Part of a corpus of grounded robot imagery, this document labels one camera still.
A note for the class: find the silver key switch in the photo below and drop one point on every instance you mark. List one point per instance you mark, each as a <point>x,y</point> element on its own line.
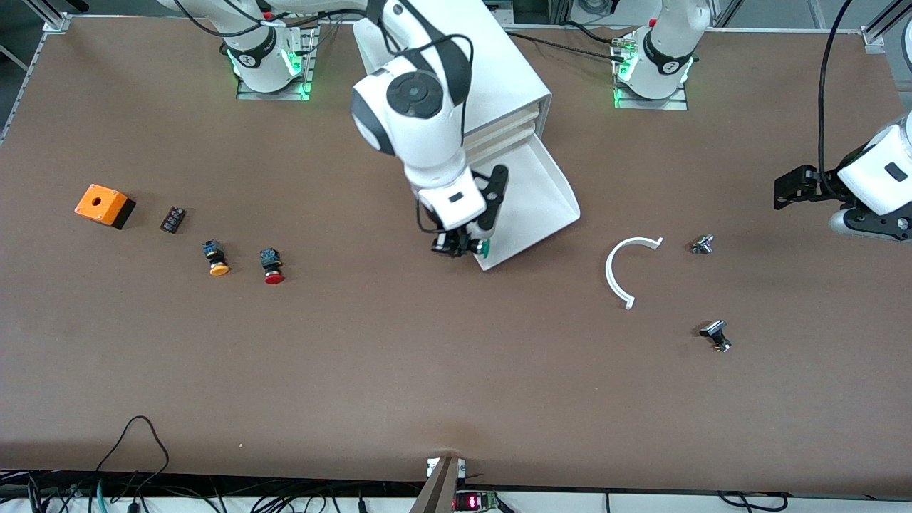
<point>702,245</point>

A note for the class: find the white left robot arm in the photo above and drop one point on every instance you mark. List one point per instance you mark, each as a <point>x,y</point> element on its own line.
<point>666,57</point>

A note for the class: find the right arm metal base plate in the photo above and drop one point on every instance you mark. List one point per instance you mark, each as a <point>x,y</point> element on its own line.
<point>285,95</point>

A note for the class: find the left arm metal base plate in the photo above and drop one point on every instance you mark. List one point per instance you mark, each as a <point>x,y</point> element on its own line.
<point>662,104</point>

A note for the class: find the device with red display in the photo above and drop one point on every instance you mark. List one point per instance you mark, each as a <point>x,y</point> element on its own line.
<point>467,502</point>

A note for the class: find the green push button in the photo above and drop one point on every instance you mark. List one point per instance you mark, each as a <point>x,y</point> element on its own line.
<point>484,249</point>

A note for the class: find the white curved plastic strip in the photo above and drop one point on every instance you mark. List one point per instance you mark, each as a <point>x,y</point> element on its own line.
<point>608,274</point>

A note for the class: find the aluminium profile rail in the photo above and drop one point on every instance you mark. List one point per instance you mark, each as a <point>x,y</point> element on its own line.
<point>873,35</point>

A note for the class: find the small black terminal block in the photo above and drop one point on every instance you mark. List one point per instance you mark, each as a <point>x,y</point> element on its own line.
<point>173,219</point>

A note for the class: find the grey metal post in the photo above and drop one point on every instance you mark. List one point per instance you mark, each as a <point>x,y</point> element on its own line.
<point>438,491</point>

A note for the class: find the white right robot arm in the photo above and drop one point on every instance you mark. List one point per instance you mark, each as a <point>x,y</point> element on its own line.
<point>427,135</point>

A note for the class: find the orange box with hole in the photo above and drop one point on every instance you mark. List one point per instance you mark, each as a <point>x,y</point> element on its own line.
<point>100,203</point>

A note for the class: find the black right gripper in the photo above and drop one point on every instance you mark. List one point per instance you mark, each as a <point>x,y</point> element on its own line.
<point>457,241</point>

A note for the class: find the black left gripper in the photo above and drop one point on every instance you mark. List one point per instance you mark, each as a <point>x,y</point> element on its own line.
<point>819,185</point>

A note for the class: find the aluminium corner bracket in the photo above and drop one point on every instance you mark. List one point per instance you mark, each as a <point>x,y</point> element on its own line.
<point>57,21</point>

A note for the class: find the red push button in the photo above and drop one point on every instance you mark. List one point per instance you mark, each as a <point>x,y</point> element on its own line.
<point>273,278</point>

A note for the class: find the yellow push button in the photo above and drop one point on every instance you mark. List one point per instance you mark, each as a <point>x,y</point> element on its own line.
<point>219,268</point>

